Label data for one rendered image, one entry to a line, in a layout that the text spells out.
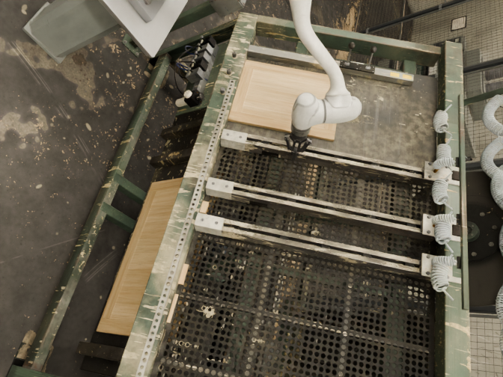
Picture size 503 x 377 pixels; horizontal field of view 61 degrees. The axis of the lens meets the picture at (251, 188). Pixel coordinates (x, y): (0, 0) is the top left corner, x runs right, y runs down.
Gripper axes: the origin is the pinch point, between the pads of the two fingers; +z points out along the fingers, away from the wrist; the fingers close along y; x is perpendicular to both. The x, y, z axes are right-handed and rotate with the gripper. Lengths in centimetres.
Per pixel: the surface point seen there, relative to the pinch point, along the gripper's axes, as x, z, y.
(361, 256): -43, 4, 38
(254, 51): 67, 5, -34
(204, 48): 56, -1, -60
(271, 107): 31.2, 6.9, -17.1
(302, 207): -27.0, 1.3, 8.1
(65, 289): -79, 43, -100
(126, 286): -69, 50, -73
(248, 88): 41, 7, -32
